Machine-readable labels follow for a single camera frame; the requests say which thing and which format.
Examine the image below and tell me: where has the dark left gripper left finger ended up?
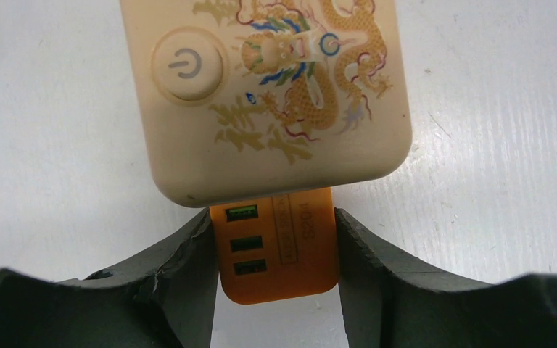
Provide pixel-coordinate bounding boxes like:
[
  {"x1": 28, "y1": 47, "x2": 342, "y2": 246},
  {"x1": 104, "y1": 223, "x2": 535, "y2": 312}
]
[{"x1": 0, "y1": 210, "x2": 218, "y2": 347}]

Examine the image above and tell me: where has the orange power strip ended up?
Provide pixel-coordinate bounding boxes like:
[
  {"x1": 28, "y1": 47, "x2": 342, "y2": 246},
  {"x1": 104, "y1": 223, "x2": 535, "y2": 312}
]
[{"x1": 210, "y1": 188, "x2": 340, "y2": 305}]

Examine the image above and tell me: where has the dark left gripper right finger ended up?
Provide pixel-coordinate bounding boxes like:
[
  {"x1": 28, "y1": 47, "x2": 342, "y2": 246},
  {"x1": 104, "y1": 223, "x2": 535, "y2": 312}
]
[{"x1": 335, "y1": 208, "x2": 557, "y2": 347}]

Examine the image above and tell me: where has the beige dragon cube adapter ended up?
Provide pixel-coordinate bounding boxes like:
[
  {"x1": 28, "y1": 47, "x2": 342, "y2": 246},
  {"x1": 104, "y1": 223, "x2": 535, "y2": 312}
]
[{"x1": 120, "y1": 0, "x2": 413, "y2": 207}]

